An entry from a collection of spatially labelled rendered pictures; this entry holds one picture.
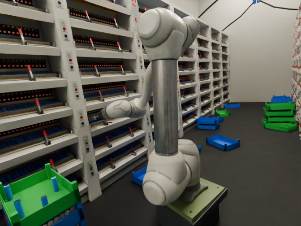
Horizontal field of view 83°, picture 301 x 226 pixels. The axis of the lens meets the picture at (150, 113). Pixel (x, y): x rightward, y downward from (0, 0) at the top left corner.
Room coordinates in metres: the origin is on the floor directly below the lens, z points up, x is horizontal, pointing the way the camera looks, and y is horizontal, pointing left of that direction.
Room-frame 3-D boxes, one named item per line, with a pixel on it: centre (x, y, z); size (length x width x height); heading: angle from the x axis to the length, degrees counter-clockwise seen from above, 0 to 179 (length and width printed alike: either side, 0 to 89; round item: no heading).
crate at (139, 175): (1.27, 0.04, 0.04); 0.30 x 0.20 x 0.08; 42
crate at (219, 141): (1.84, -0.78, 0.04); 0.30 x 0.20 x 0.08; 22
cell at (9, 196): (0.63, 0.61, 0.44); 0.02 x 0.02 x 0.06
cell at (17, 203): (0.52, 0.48, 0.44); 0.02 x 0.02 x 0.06
